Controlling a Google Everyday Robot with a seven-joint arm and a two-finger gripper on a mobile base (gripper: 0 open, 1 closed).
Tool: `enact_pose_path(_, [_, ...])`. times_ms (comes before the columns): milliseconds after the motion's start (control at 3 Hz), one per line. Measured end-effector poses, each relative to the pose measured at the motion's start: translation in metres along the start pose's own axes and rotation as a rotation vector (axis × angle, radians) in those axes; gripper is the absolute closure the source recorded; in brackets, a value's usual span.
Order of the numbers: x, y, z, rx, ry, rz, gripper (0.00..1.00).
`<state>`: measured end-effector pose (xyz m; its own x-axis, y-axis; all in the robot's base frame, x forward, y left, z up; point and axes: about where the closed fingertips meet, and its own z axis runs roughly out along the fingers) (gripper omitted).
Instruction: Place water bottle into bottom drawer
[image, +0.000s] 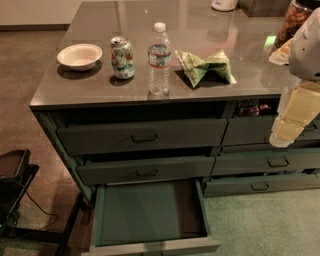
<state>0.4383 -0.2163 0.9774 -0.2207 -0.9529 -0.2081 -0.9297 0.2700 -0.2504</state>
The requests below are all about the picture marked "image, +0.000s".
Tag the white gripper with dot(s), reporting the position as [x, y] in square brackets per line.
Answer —
[306, 53]

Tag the clear plastic water bottle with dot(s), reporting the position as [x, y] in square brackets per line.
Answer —
[159, 59]

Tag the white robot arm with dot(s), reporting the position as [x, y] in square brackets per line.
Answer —
[304, 57]

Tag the top right drawer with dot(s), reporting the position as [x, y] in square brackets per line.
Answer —
[257, 130]

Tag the snack bags in drawer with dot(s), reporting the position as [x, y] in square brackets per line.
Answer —
[254, 107]

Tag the middle right drawer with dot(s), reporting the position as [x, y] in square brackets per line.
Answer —
[266, 161]

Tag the bottom right drawer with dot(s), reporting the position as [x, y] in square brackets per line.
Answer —
[260, 184]

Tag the top left drawer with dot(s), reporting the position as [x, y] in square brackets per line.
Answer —
[140, 136]

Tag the open bottom left drawer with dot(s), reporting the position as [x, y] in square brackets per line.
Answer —
[151, 219]

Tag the middle left drawer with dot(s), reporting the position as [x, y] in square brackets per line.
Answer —
[145, 170]

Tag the green chip bag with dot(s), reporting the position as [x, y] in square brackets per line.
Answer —
[196, 68]

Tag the glass snack jar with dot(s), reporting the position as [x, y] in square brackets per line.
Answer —
[297, 13]

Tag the white container on counter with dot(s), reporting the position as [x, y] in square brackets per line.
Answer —
[224, 5]

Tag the green white soda can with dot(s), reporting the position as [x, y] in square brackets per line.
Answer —
[122, 58]

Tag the white paper bowl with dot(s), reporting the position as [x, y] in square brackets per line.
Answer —
[80, 57]

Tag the black stand with cable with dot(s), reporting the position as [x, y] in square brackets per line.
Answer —
[16, 175]

